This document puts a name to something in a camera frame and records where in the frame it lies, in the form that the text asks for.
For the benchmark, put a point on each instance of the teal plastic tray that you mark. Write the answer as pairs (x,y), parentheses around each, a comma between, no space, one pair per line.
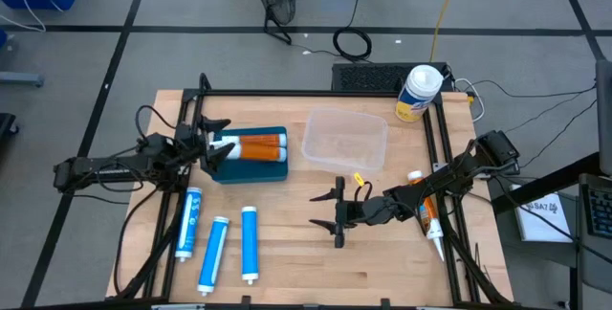
(253,172)

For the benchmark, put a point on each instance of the black diagonal bar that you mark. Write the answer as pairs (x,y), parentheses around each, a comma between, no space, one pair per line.
(550,183)

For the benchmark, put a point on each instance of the blue silicone tube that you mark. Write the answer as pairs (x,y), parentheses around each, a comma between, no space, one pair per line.
(249,245)
(213,255)
(189,224)

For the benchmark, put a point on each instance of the orange sealant tube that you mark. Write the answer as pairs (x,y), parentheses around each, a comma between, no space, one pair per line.
(260,140)
(260,153)
(429,214)

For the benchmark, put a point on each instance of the black aluminium table frame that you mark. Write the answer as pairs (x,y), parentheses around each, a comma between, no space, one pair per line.
(311,93)

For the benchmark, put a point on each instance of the black object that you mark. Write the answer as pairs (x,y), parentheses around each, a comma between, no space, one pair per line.
(6,126)

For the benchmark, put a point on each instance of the Lysol wipes canister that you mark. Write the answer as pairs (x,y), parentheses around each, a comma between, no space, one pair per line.
(418,92)

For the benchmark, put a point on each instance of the grey keyboard device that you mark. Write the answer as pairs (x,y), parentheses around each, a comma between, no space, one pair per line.
(600,212)

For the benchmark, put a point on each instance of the grey table foot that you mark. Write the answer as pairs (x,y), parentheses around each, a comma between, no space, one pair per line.
(19,79)

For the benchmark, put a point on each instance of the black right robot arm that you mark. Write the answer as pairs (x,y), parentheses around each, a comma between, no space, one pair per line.
(454,176)

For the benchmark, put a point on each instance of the clear plastic container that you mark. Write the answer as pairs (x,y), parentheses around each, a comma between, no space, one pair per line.
(344,140)

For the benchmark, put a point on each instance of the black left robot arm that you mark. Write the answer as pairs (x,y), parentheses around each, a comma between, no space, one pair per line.
(105,169)

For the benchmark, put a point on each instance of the grey monitor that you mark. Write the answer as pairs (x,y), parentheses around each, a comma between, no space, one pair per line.
(605,118)

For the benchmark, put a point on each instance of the white paper sheet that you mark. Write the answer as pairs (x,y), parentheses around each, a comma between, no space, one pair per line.
(540,224)

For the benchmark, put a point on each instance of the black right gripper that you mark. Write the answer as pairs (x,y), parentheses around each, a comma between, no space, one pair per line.
(358,212)

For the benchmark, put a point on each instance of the black keyboard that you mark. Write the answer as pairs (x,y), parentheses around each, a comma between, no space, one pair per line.
(363,78)

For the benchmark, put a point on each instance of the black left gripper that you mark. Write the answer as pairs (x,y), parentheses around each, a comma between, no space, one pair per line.
(191,142)

